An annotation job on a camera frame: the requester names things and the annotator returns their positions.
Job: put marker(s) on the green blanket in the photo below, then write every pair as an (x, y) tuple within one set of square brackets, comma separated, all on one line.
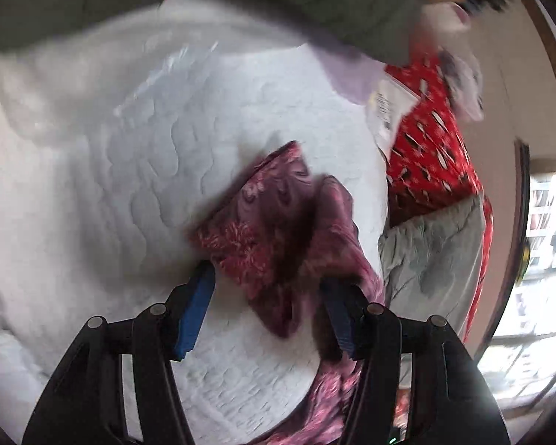
[(306, 0)]

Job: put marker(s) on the pink floral small garment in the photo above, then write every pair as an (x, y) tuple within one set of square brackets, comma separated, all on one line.
[(278, 222)]

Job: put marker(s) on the white paper label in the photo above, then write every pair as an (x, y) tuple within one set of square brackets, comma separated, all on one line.
[(387, 111)]

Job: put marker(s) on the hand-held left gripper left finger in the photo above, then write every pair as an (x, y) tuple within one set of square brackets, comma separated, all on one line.
[(194, 310)]

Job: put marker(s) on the white quilted mattress pad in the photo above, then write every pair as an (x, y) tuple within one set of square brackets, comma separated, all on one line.
[(97, 194)]

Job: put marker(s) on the grey cloth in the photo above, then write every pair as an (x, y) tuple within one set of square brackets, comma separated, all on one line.
[(435, 250)]

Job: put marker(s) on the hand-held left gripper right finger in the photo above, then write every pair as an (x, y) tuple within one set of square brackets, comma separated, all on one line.
[(340, 320)]

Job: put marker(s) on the lilac cloth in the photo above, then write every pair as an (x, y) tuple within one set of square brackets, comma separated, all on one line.
[(352, 74)]

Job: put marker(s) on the clear plastic wrap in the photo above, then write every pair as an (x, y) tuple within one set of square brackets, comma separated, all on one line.
[(167, 79)]

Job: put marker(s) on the white printed cloth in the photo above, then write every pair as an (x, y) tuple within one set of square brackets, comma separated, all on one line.
[(463, 83)]

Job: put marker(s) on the red printed blanket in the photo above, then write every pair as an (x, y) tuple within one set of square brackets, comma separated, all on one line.
[(426, 157)]

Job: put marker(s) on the window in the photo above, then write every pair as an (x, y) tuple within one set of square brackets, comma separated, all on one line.
[(537, 287)]

